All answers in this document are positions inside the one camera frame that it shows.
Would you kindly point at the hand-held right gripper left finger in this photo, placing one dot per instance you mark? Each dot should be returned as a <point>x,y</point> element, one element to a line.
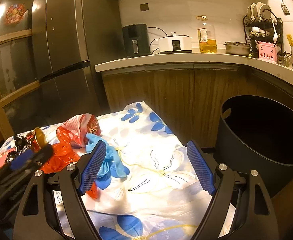
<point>94,165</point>

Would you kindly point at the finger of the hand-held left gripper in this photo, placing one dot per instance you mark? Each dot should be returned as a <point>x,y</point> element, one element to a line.
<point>24,160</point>
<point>27,171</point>

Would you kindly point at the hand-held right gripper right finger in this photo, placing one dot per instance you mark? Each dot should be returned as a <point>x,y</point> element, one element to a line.
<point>201,167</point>

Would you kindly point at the black plastic bag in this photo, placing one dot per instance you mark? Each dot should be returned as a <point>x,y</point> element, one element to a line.
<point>20,142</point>

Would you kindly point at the blue disposable glove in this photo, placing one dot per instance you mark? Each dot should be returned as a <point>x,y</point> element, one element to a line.
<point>111,155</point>

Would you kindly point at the red white plastic bag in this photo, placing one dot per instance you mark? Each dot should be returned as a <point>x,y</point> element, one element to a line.
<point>2,158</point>

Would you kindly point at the red paper cup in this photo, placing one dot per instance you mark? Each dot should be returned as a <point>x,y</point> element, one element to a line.
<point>40,136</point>

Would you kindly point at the red orange plastic bag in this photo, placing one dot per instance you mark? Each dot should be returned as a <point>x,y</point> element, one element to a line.
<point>61,155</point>

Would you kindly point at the black trash bin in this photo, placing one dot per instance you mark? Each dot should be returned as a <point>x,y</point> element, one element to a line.
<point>236,155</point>

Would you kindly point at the pink red printed plastic bag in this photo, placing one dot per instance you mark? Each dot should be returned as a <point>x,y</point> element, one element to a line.
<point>79,127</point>

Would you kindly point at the blue floral tablecloth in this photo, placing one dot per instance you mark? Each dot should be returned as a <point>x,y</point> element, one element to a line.
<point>149,192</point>

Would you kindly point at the wooden kitchen counter cabinet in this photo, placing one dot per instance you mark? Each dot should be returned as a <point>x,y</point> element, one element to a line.
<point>161,92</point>

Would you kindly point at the cooking oil bottle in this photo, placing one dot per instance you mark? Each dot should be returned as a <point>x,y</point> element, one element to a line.
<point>207,45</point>

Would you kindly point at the wooden framed glass door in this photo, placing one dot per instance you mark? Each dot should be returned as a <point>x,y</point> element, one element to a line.
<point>11,37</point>

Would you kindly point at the stainless steel bowl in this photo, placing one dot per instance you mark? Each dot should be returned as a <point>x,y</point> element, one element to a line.
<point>237,48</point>

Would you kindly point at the dark steel refrigerator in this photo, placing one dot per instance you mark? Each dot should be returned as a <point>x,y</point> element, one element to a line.
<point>69,42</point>

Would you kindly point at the white electric cooker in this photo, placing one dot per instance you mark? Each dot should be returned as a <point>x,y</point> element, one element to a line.
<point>175,45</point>

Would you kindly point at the black air fryer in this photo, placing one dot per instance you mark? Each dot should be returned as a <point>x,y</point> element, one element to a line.
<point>135,40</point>

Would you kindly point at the pink utensil holder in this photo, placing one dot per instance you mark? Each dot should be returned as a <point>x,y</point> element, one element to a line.
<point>267,51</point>

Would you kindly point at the black dish rack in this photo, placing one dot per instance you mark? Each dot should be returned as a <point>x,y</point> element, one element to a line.
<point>247,37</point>

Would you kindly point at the colourful round door decoration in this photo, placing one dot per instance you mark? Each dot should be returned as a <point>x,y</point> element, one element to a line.
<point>14,13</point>

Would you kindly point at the white cup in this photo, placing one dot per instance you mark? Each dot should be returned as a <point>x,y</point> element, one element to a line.
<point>257,29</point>

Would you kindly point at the white ladle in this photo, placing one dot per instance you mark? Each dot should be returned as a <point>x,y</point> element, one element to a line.
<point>275,36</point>

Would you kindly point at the white plate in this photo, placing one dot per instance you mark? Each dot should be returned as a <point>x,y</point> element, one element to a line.
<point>251,11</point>
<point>262,10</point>

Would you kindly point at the dark wall socket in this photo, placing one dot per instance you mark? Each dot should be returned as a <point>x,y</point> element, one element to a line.
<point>144,7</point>

